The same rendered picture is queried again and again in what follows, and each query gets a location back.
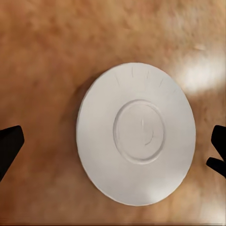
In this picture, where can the saucer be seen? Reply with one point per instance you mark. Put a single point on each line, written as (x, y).
(135, 134)

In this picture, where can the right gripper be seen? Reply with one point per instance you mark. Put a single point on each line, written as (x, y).
(217, 165)

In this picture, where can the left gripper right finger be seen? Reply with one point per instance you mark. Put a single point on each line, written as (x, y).
(219, 140)

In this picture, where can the countertop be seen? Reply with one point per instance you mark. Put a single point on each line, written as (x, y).
(51, 51)

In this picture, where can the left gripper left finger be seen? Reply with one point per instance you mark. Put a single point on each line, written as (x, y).
(11, 141)

